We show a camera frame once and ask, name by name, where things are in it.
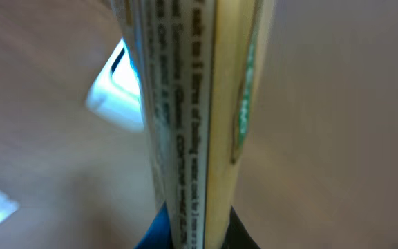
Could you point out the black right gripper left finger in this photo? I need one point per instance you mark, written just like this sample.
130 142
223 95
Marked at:
158 236

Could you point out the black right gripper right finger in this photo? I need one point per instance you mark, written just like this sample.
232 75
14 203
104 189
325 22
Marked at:
237 237

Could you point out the spaghetti pack red ends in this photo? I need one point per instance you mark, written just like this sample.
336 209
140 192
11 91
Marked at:
198 64

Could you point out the white barcode scanner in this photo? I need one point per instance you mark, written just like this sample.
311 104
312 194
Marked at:
115 94

